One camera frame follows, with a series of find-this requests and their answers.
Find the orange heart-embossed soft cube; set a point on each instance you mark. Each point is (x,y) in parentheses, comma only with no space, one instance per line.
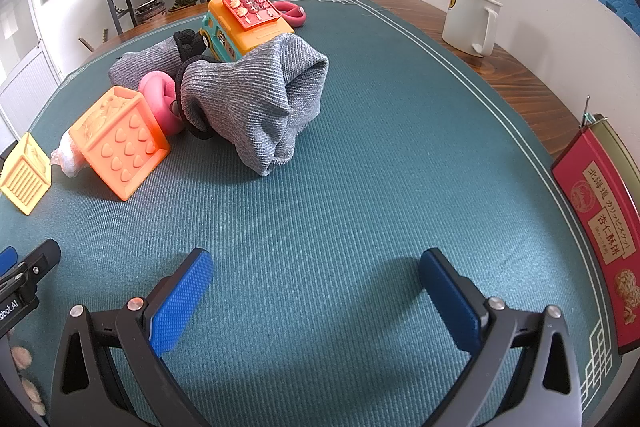
(125,147)

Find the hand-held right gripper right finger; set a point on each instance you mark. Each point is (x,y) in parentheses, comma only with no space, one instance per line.
(445,292)

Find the yellow ribbed soft cube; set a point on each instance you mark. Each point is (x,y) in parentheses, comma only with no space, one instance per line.
(25,177)

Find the white door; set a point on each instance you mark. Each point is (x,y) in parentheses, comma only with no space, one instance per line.
(25,82)

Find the small green succulent plant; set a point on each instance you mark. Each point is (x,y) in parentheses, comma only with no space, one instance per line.
(182,3)

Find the red tin container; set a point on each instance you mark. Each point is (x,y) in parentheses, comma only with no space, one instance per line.
(600,217)

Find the clear crumpled plastic bag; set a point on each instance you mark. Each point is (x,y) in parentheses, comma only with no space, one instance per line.
(67,159)

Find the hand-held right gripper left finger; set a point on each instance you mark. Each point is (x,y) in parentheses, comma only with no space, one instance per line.
(182,297)

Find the black fabric piece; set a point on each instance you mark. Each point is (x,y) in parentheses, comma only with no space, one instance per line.
(190,44)

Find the green table mat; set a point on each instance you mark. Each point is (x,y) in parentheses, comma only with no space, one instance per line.
(325,207)

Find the orange and teal toy bus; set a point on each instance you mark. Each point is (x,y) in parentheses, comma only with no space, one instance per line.
(235,27)

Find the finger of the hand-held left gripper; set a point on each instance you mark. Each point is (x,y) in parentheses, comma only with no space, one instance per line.
(40,257)
(7,259)

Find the white mug with yellow print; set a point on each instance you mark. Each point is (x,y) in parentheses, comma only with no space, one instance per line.
(465,22)

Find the grey knit sock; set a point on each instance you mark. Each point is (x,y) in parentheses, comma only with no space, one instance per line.
(145,62)
(250,107)

